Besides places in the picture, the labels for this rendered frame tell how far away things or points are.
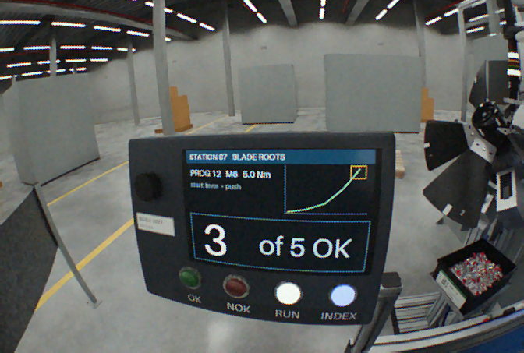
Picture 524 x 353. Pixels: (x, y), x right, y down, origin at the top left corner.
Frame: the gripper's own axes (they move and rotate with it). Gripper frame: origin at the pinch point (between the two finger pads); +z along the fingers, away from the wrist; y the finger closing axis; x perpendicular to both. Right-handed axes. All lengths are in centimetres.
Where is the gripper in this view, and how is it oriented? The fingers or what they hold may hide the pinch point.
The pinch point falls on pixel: (511, 35)
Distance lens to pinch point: 88.1
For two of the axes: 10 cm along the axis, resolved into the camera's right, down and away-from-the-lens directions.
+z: 2.1, -3.1, 9.3
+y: 9.7, 0.0, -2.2
